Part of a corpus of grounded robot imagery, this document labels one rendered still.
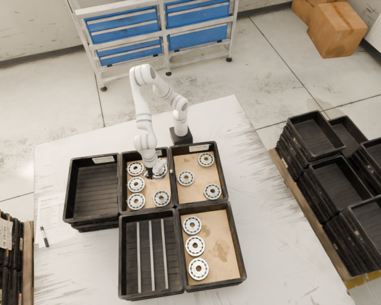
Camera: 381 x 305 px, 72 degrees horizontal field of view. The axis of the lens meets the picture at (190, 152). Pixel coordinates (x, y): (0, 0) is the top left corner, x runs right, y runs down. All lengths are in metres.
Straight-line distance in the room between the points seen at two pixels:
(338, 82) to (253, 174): 2.24
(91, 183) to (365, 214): 1.85
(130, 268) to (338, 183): 1.68
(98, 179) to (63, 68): 2.47
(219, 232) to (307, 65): 2.85
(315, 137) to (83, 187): 1.82
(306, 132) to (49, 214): 2.02
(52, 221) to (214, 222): 1.00
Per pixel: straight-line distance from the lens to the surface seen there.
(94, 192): 1.69
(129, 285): 1.49
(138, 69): 1.25
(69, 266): 1.74
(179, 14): 3.11
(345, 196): 2.35
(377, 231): 2.21
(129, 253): 1.51
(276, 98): 3.30
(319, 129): 2.47
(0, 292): 2.26
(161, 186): 1.61
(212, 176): 1.63
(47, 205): 1.93
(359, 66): 4.13
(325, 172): 2.39
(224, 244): 1.49
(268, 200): 1.76
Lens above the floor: 2.27
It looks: 57 degrees down
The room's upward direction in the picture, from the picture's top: 2 degrees counter-clockwise
